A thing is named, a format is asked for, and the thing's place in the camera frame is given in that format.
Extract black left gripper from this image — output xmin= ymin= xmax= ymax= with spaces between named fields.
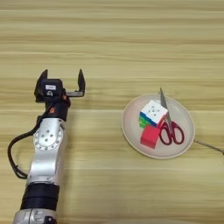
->
xmin=33 ymin=68 xmax=87 ymax=123

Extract red cube block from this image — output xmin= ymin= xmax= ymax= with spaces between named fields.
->
xmin=139 ymin=124 xmax=162 ymax=150

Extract black box with white label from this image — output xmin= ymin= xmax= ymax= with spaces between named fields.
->
xmin=39 ymin=78 xmax=64 ymax=99

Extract beige round plate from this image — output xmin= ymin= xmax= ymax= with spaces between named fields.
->
xmin=121 ymin=93 xmax=196 ymax=160

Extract multicoloured puzzle cube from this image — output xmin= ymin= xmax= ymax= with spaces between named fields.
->
xmin=137 ymin=99 xmax=170 ymax=130

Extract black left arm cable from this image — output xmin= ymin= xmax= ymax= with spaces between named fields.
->
xmin=7 ymin=114 xmax=46 ymax=179

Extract red handled scissors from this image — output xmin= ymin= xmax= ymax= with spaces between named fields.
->
xmin=158 ymin=87 xmax=186 ymax=146

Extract amber handled screwdriver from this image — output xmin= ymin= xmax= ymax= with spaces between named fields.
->
xmin=193 ymin=138 xmax=224 ymax=156

